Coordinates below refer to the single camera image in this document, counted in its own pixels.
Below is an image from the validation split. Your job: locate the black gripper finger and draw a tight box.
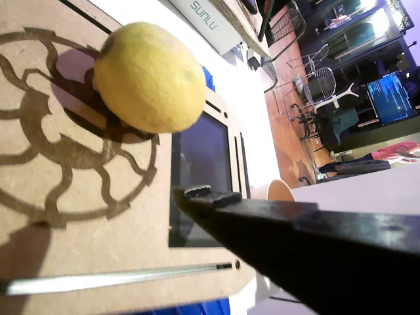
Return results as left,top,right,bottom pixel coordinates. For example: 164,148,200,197
171,184,420,315

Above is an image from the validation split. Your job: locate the yellow-brown round fruit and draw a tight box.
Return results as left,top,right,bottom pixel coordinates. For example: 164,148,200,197
93,21,207,134

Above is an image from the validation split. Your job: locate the brown paper bowl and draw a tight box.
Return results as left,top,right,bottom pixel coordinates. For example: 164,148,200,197
249,178,295,201

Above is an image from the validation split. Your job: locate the pink red cloth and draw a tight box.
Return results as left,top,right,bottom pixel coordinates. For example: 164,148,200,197
370,140,420,164

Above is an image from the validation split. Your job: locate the teal armchair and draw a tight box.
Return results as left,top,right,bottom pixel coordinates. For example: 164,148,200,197
323,107,360,147

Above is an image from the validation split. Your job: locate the computer monitor blue screen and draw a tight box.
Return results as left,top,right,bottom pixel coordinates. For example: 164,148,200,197
366,72,417,125

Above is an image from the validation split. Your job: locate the wooden microrover chassis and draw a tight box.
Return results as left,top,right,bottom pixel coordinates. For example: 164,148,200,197
0,0,259,312

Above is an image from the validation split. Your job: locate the white black power adapter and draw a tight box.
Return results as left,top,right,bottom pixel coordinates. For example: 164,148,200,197
246,49,263,72

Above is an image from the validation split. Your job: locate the black stand leg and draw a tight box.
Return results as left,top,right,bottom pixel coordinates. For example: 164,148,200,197
258,0,276,43

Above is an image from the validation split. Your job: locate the plywood board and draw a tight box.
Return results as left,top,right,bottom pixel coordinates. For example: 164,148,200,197
211,0,272,59

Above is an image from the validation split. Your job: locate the white SUNLU box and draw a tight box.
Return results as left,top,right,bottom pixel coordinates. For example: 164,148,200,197
167,0,245,56

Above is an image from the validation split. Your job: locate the silver wire chair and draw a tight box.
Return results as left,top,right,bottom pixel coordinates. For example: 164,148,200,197
306,66,338,101

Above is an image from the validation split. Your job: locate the black wire mesh chair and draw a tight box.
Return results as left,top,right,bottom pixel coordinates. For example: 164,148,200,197
262,0,308,96

